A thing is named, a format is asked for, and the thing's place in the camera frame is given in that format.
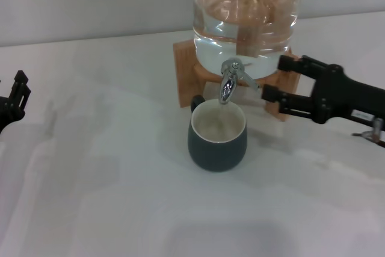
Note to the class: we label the glass water dispenser jar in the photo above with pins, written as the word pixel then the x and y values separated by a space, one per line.
pixel 245 13

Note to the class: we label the chrome faucet with lever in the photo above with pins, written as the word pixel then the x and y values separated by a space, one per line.
pixel 227 88

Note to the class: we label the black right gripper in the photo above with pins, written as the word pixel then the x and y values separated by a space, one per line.
pixel 349 97

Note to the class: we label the wooden dispenser stand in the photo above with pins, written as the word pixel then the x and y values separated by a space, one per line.
pixel 185 70

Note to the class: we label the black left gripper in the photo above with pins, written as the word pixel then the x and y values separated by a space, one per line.
pixel 9 112

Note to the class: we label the black ceramic cup white inside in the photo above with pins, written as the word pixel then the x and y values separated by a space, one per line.
pixel 216 154

